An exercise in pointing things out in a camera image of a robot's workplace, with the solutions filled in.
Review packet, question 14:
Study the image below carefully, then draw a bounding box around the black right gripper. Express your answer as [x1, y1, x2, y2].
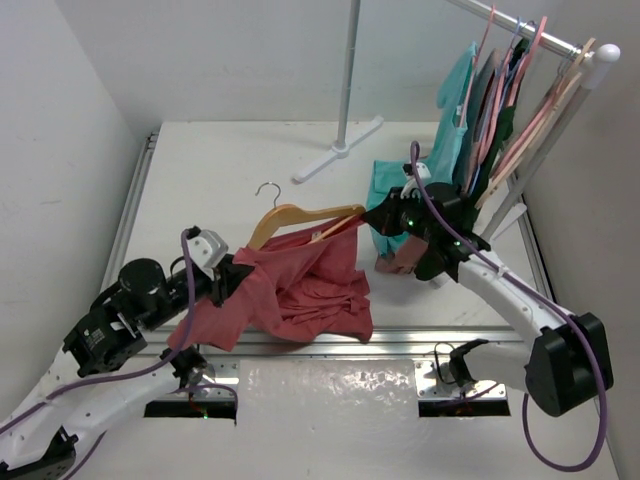
[365, 187, 440, 244]

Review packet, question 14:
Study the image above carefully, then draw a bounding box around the salmon red t-shirt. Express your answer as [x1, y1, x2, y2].
[167, 219, 373, 352]

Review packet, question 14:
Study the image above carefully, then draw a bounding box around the wooden clothes hanger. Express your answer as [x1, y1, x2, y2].
[247, 181, 365, 250]

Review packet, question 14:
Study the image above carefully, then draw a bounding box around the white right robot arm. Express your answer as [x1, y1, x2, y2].
[362, 183, 613, 417]

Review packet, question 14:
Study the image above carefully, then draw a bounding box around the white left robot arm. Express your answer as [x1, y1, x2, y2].
[1, 254, 253, 479]

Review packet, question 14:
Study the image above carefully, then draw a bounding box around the pink hanger with blue hook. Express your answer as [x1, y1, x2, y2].
[467, 17, 549, 194]

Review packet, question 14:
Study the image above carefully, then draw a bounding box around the beige empty hanger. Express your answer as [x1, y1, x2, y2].
[474, 37, 597, 209]

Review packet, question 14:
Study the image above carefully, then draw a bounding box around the pink empty hanger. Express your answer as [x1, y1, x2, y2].
[487, 54, 576, 184]

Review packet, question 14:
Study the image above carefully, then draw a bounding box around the beige pink garment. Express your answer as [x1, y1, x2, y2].
[375, 236, 428, 275]

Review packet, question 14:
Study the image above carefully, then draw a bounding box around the white rack base foot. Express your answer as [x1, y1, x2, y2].
[291, 115, 384, 184]

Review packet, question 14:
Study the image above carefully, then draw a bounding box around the dark green hanging garment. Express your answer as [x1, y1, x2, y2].
[456, 39, 529, 204]

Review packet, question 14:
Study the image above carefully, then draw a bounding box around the grey rack upright pole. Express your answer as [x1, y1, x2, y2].
[335, 0, 361, 151]

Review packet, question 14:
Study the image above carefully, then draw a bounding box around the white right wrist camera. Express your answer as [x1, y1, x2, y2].
[401, 161, 431, 199]

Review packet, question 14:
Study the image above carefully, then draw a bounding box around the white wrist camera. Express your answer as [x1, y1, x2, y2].
[401, 161, 431, 199]
[187, 226, 229, 280]

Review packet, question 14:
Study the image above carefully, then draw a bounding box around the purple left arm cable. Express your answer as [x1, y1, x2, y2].
[0, 228, 241, 480]

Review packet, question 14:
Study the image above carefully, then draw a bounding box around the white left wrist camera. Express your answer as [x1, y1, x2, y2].
[187, 226, 229, 280]

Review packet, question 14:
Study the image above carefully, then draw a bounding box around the aluminium frame rail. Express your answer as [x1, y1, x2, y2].
[14, 130, 571, 480]

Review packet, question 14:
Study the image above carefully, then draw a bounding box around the chrome hanging rail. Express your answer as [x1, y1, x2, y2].
[447, 0, 594, 59]

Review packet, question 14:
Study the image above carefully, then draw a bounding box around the white rack corner post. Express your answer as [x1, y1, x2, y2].
[477, 39, 621, 241]

